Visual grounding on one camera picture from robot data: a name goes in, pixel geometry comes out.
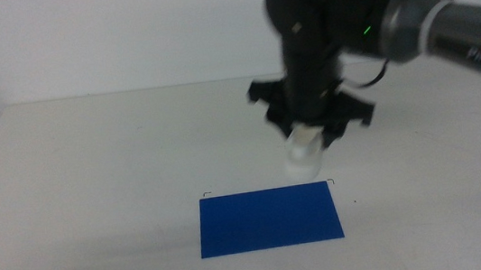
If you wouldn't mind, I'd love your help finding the white toy shoe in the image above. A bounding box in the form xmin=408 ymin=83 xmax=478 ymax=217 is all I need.
xmin=279 ymin=119 xmax=329 ymax=183

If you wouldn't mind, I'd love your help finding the blue rectangular mat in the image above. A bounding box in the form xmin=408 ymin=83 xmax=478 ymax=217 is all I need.
xmin=194 ymin=179 xmax=347 ymax=259

